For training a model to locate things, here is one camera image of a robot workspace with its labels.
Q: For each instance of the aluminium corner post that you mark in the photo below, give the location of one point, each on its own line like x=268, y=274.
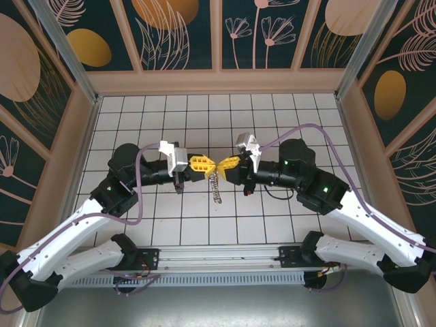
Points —
x=68, y=51
x=368, y=44

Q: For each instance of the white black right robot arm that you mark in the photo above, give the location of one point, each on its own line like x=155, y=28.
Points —
x=374, y=221

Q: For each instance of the dark wall panel pale leaves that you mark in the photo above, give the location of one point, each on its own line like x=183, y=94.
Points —
x=419, y=177

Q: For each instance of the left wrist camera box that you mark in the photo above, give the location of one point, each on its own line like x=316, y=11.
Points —
x=178, y=160

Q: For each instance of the aluminium floor edge rail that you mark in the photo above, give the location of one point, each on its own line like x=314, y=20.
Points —
x=344, y=116

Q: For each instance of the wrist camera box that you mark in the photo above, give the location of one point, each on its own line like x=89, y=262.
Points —
x=245, y=141
x=178, y=160

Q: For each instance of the dark wall panel leaf outlines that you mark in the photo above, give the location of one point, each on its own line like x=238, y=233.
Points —
x=201, y=41

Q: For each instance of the grey metal sheet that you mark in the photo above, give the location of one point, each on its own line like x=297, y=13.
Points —
x=218, y=306

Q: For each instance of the dark wall panel oval and fern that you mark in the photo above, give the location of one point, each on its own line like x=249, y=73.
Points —
x=408, y=85

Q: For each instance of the dark wall panel yellow oval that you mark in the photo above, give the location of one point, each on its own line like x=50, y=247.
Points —
x=112, y=20

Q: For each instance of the dark wall panel single flower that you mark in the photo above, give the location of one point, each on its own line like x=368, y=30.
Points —
x=17, y=190

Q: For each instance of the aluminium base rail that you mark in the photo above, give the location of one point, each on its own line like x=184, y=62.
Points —
x=218, y=257

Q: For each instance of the dark wall panel pale disc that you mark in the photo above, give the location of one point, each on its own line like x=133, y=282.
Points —
x=316, y=20

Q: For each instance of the dark wall panel golden lines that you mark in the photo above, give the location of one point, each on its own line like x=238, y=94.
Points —
x=20, y=58

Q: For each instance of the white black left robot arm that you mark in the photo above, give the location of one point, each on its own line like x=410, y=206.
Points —
x=68, y=228

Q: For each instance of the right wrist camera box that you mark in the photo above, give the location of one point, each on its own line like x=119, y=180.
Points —
x=245, y=141

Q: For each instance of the dark wall panel flower outlines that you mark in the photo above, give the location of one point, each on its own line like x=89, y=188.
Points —
x=252, y=51

